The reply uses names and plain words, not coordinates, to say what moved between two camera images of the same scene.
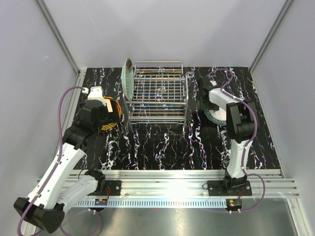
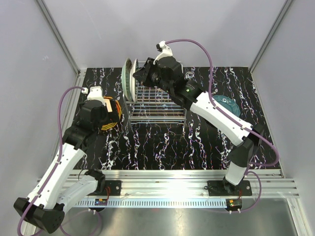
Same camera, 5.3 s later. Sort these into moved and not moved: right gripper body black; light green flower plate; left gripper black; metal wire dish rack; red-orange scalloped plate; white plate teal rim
Moved: right gripper body black; white plate teal rim
Not moved: red-orange scalloped plate; light green flower plate; left gripper black; metal wire dish rack
